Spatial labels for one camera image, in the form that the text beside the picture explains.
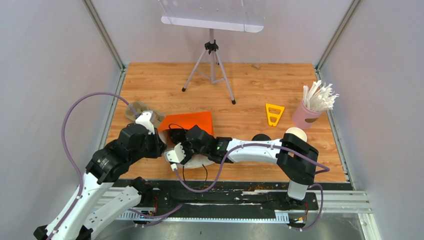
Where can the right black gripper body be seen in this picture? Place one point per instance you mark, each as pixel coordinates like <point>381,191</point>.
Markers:
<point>190,150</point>

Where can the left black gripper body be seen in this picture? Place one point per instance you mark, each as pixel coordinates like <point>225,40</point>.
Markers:
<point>152,147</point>

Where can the orange paper bag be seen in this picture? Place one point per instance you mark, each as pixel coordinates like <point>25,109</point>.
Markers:
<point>186,121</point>

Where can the black sleeved coffee cup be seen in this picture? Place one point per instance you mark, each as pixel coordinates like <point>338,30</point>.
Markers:
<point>177,135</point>

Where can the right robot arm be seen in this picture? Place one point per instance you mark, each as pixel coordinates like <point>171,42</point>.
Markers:
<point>293,155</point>

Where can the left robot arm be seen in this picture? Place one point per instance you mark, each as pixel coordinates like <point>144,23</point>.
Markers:
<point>78,220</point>

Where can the tripod stand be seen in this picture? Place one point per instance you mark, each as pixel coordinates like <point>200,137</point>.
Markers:
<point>212,49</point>

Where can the white paper cup stack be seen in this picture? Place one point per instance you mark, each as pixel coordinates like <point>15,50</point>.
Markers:
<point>298,132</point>

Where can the pink straw holder cup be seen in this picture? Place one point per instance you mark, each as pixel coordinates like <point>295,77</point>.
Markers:
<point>303,117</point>

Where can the white wrapped straws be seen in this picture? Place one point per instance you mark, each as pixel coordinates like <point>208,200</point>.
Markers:
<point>319,97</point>

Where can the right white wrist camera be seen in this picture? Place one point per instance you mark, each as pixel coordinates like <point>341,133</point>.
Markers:
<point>175,156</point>

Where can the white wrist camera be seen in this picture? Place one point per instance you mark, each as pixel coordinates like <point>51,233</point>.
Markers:
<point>175,156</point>
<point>146,119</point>

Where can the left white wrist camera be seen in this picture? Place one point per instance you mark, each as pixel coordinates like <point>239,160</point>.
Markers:
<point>146,119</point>

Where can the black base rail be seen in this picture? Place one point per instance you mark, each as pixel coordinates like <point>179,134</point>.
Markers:
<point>227,200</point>

